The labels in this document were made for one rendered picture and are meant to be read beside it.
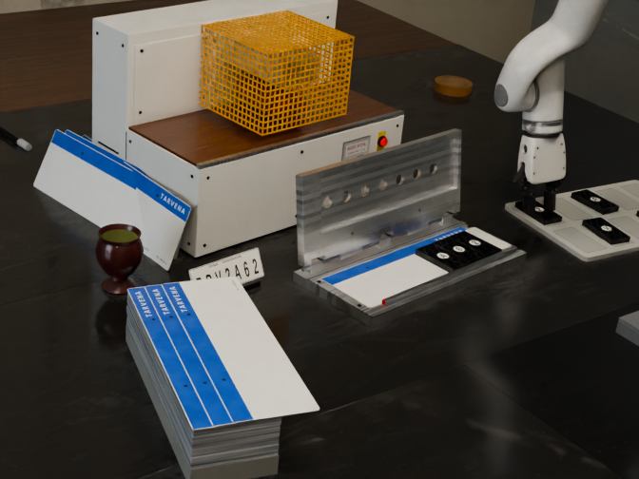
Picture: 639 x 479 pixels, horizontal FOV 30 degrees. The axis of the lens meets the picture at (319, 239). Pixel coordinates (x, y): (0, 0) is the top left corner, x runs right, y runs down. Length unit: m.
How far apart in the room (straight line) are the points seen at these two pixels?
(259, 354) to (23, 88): 1.48
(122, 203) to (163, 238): 0.14
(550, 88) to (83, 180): 0.97
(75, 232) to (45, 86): 0.83
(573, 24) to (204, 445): 1.19
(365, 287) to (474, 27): 2.81
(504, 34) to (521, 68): 2.60
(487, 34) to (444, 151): 2.56
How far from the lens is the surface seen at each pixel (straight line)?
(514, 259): 2.38
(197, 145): 2.28
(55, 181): 2.52
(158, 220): 2.27
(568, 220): 2.61
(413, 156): 2.36
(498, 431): 1.90
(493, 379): 2.02
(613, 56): 4.86
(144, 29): 2.33
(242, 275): 2.18
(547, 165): 2.56
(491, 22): 4.96
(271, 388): 1.74
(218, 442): 1.67
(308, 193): 2.16
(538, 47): 2.44
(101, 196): 2.41
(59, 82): 3.17
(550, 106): 2.52
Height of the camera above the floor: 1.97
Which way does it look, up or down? 27 degrees down
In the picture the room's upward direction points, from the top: 6 degrees clockwise
